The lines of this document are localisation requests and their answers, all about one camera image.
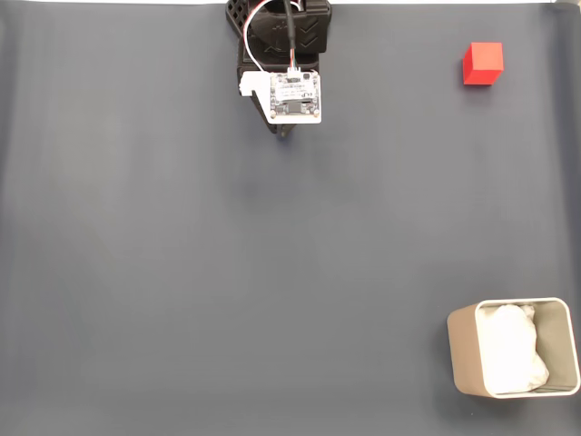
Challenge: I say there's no red cube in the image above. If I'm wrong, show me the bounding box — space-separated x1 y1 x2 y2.
462 42 505 86

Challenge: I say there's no beige metal box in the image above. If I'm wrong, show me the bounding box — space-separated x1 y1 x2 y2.
446 297 581 400

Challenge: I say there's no dark grey table mat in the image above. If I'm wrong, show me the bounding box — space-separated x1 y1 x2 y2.
0 3 581 436

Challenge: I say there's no white crumpled paper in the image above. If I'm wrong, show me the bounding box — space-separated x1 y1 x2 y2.
480 303 550 395

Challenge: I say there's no white camera module with board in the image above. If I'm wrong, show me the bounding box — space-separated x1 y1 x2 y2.
239 67 323 125

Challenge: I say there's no white and red servo cable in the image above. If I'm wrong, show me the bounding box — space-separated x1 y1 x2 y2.
242 0 269 74

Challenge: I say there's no black camera cable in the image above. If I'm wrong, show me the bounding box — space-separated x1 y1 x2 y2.
281 0 300 76

